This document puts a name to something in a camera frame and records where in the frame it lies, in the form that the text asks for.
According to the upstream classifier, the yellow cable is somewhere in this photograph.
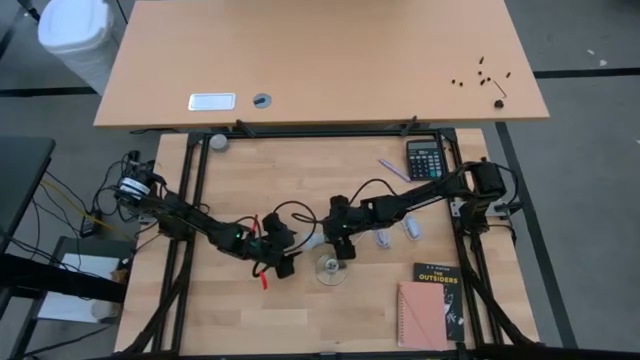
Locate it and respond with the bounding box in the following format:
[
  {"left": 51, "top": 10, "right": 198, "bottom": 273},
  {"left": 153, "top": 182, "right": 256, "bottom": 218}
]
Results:
[{"left": 40, "top": 178, "right": 132, "bottom": 241}]

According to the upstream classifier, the white lightbulb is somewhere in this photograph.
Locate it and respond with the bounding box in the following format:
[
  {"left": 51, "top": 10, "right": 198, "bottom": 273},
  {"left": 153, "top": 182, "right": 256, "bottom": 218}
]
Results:
[{"left": 298, "top": 231, "right": 325, "bottom": 253}]

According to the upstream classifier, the brass lamp base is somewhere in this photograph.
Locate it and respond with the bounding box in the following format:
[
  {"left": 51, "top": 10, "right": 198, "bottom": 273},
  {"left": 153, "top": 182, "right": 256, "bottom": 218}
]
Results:
[{"left": 314, "top": 249, "right": 349, "bottom": 287}]

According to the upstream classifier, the black camera cable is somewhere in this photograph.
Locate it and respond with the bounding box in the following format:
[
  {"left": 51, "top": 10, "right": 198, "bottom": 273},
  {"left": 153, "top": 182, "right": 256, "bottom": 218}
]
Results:
[
  {"left": 348, "top": 177, "right": 404, "bottom": 201},
  {"left": 272, "top": 199, "right": 319, "bottom": 254}
]

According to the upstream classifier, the white paper sheet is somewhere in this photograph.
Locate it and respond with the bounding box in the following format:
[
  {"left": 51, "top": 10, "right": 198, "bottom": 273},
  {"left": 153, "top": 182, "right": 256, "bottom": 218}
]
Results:
[{"left": 37, "top": 252, "right": 125, "bottom": 324}]

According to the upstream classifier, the black calculator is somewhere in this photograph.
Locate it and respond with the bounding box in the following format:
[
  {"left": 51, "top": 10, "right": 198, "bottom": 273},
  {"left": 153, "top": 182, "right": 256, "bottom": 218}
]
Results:
[{"left": 405, "top": 139, "right": 446, "bottom": 182}]

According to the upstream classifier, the black power adapter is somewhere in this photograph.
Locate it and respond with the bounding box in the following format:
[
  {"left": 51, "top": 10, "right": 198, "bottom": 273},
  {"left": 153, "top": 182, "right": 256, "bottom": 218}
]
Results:
[{"left": 79, "top": 212, "right": 102, "bottom": 239}]

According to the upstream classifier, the black Outsiders book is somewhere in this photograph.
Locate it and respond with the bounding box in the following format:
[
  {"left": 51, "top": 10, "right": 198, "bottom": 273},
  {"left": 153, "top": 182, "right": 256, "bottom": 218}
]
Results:
[{"left": 412, "top": 262, "right": 465, "bottom": 343}]

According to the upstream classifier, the pink spiral notebook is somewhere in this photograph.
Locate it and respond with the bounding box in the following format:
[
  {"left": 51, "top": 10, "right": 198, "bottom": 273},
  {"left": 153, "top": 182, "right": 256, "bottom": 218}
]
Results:
[{"left": 396, "top": 280, "right": 450, "bottom": 351}]

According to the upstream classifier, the white trash bin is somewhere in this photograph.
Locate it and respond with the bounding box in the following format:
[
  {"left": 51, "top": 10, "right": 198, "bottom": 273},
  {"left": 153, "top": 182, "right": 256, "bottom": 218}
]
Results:
[{"left": 37, "top": 0, "right": 119, "bottom": 96}]

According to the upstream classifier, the black right camera cable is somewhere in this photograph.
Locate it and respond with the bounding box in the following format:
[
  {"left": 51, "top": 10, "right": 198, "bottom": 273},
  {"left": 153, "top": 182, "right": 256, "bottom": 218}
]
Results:
[{"left": 348, "top": 177, "right": 404, "bottom": 201}]

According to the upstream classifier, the light wooden desk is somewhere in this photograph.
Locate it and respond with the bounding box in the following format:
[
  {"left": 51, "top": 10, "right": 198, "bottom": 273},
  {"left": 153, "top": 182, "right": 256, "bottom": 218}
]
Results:
[{"left": 93, "top": 0, "right": 551, "bottom": 130}]

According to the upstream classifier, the black frame clamp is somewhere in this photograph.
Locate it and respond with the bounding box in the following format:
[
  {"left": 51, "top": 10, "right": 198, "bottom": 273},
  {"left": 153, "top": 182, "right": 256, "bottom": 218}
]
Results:
[
  {"left": 398, "top": 114, "right": 419, "bottom": 138},
  {"left": 233, "top": 118, "right": 257, "bottom": 139}
]

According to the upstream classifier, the white lamp power cord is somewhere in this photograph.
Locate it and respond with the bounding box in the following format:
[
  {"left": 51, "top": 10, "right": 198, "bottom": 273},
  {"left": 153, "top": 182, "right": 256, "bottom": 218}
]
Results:
[{"left": 349, "top": 213, "right": 424, "bottom": 250}]

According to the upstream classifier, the purple pen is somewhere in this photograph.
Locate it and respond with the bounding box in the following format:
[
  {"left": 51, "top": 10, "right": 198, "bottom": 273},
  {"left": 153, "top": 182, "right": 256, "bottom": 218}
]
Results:
[{"left": 378, "top": 158, "right": 412, "bottom": 183}]

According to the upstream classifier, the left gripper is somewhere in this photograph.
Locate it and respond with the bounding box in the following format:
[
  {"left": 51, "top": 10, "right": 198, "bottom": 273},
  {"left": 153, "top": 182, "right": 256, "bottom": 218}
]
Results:
[{"left": 252, "top": 211, "right": 304, "bottom": 280}]

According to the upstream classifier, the black metal crossbar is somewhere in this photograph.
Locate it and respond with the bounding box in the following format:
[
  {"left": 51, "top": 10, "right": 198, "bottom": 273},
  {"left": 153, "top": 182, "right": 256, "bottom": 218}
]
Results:
[{"left": 0, "top": 252, "right": 127, "bottom": 305}]

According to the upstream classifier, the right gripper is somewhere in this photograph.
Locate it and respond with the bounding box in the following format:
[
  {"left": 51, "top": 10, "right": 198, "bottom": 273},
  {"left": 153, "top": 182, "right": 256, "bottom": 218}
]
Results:
[{"left": 320, "top": 195, "right": 362, "bottom": 261}]

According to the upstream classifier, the black aluminium frame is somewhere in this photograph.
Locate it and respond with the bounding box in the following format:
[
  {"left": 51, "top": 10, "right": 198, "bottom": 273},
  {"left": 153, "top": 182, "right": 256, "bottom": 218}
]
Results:
[{"left": 117, "top": 127, "right": 549, "bottom": 360}]

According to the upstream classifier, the black left camera cable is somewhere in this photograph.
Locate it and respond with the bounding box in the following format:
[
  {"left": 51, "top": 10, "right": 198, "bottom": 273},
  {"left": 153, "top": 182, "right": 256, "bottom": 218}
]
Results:
[{"left": 272, "top": 199, "right": 319, "bottom": 254}]

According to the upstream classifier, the black side desk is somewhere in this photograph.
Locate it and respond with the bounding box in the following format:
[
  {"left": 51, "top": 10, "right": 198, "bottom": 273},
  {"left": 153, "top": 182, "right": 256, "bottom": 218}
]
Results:
[{"left": 0, "top": 135, "right": 57, "bottom": 254}]

